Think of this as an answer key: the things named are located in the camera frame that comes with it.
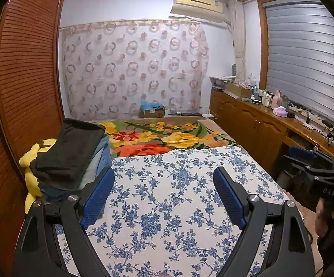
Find black pants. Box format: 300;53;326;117
30;118;105;190

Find person's right hand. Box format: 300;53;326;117
315;198;334;238

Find wooden sideboard cabinet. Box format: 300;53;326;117
209;89;334;179

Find pink tissue pack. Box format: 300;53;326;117
272;106;287;117

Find pink bottle on sideboard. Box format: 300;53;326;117
271;90;282;109

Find yellow plush toy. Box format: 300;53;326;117
19;138;58;214

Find cardboard box on sideboard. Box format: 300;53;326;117
226;83;253;98

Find grey window roller blind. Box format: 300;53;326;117
263;0;334;122

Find folded blue jeans stack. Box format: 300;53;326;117
38;133;112;203

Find blue floral white bedspread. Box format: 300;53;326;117
54;145;289;277

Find colourful flower blanket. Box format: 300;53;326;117
100;116;237;158

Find cardboard box with blue bag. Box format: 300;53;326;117
138;99;165;118

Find cream tied side curtain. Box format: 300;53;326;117
228;0;246;82

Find patterned sheer curtain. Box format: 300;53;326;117
61;20;209;121

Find wooden louvred wardrobe door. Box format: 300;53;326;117
0;0;64;276

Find wall air conditioner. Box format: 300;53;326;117
171;0;228;23

